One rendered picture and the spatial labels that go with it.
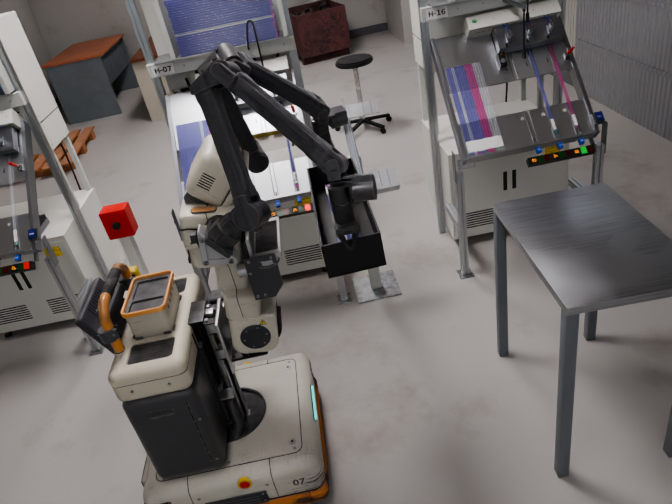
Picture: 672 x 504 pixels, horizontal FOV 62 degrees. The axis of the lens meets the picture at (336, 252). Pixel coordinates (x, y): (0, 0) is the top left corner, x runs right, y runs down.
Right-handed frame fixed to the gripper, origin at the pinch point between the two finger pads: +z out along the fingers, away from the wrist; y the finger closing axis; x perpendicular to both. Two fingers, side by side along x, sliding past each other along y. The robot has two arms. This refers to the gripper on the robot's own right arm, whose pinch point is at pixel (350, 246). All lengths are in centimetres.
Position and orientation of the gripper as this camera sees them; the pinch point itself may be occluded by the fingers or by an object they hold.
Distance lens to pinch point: 159.3
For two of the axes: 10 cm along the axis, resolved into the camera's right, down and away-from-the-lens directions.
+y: -1.1, -5.0, 8.6
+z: 1.9, 8.3, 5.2
